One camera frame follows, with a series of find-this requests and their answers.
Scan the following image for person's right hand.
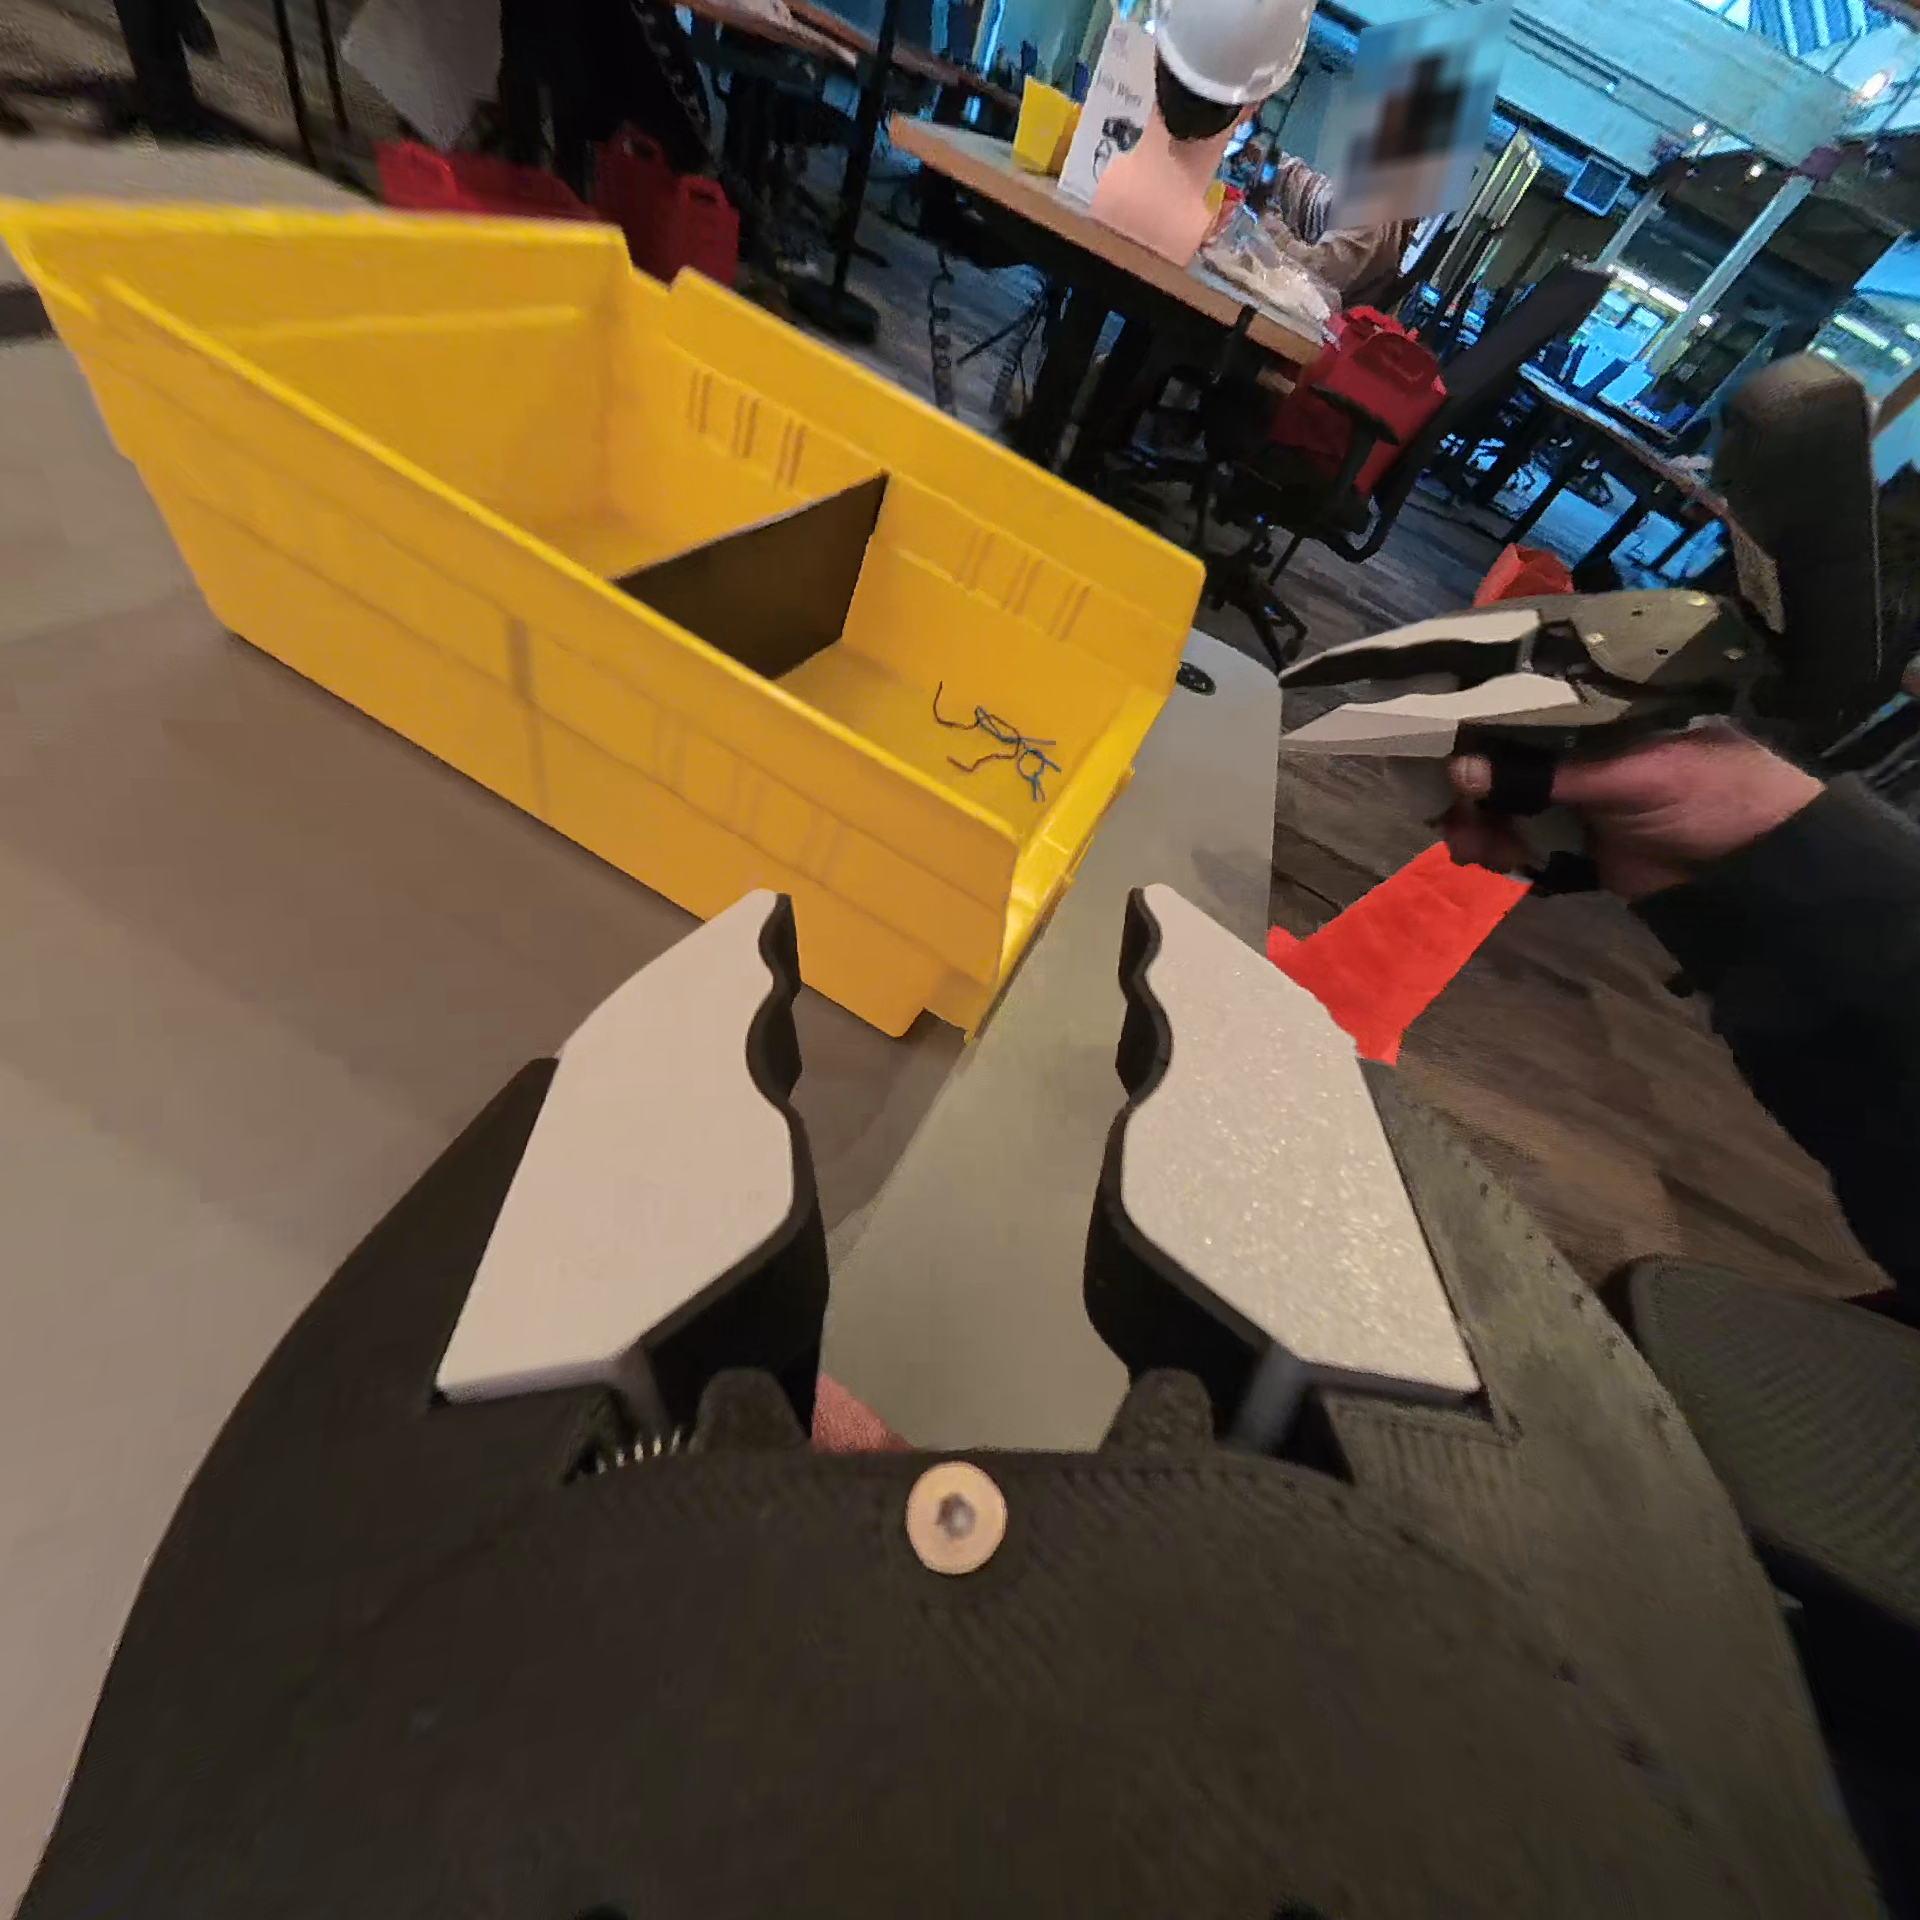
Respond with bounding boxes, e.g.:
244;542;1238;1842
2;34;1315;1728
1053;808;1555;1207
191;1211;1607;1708
1438;727;1827;903

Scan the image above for black office chair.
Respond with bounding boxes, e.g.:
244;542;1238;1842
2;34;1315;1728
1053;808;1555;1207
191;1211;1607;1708
1709;353;1887;756
1200;301;1491;672

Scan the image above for pink mannequin head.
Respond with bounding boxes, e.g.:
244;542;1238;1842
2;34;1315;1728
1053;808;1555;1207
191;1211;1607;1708
1088;76;1251;252

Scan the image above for long wooden table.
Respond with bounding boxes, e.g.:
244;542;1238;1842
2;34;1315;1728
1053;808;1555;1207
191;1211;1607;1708
886;113;1337;452

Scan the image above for blue twist ties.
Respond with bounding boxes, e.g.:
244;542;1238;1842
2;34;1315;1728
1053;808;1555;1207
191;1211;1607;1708
930;683;1067;808

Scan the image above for black mesh chair seat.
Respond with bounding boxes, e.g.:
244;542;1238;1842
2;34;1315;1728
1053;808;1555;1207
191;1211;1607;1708
1627;1261;1920;1596

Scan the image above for white hard hat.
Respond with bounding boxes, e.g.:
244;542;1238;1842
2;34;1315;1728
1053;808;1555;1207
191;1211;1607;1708
1146;0;1319;107

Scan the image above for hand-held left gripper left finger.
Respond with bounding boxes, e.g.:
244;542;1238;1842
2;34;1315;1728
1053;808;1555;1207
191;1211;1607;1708
433;888;831;1420

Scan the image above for small yellow bin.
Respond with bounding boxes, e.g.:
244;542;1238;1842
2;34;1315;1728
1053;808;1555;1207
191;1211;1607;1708
1012;76;1086;179

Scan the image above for white product box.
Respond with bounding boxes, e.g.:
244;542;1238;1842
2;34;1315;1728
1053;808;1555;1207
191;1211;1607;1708
1056;23;1161;208

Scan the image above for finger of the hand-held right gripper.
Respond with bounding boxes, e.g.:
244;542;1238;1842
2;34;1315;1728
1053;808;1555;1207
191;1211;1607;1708
1278;599;1550;696
1282;672;1596;760

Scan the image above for person's left hand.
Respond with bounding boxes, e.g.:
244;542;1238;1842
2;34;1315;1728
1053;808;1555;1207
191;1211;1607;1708
809;1372;912;1455

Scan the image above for yellow bin with divider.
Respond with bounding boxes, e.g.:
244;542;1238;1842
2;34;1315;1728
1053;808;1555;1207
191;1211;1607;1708
0;199;1209;1041

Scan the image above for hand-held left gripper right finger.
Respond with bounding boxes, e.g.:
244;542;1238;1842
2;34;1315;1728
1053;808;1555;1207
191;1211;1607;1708
1080;883;1486;1455

